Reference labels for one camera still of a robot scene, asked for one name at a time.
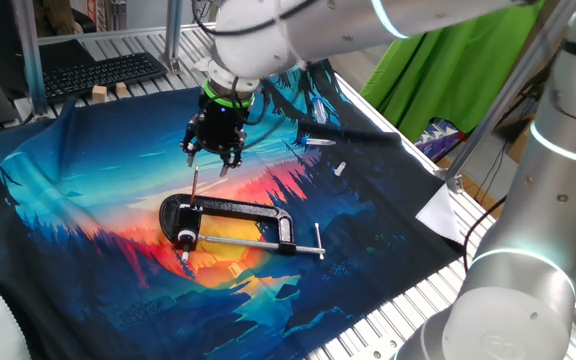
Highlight black keyboard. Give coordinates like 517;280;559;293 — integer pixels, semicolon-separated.
41;51;169;106

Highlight aluminium frame post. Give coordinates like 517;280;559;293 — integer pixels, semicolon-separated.
159;0;186;75
434;0;576;195
11;0;50;120

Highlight green cloth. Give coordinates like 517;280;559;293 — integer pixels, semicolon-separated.
359;0;547;145

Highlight blue capped plastic tube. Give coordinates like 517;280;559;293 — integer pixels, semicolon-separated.
294;135;338;148

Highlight sunset forest printed cloth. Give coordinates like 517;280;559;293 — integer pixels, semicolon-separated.
0;59;467;360

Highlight red pencil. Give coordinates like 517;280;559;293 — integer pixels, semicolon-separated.
189;164;201;207

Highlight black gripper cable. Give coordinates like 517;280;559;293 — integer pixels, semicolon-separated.
190;0;320;127

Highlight black pencil sharpener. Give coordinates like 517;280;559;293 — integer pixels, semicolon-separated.
176;202;204;264

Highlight black C-clamp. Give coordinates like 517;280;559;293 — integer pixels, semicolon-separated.
158;193;327;262

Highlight large clear plastic tube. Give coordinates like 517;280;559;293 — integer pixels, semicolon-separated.
311;95;330;126

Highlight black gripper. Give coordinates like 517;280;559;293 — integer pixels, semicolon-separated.
179;97;253;179

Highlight black cable to robot base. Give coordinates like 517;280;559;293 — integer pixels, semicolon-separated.
461;193;510;275

